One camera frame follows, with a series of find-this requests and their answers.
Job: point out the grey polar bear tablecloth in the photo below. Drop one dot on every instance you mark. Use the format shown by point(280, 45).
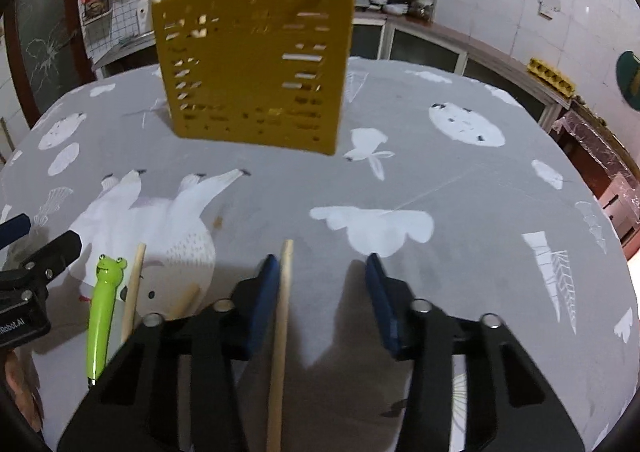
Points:
point(448, 180)

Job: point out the green round wall board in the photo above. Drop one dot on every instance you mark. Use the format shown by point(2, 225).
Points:
point(627, 71)

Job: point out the green frog handle knife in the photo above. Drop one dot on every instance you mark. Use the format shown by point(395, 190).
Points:
point(109, 275)

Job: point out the yellow egg tray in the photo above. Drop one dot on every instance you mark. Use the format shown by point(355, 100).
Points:
point(552, 77)

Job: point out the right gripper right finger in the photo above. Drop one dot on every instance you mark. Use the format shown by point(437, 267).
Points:
point(510, 406)

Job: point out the plastic covered side table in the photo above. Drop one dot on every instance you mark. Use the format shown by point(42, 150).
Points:
point(607, 169)

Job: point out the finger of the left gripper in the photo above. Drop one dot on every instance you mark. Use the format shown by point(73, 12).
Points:
point(14, 229)
point(52, 259)

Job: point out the white wall socket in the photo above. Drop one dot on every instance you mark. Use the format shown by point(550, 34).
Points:
point(548, 9)

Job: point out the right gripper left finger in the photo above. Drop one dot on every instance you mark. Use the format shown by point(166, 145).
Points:
point(133, 406)

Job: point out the yellow perforated utensil holder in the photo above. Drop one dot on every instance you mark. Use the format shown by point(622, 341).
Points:
point(265, 72)

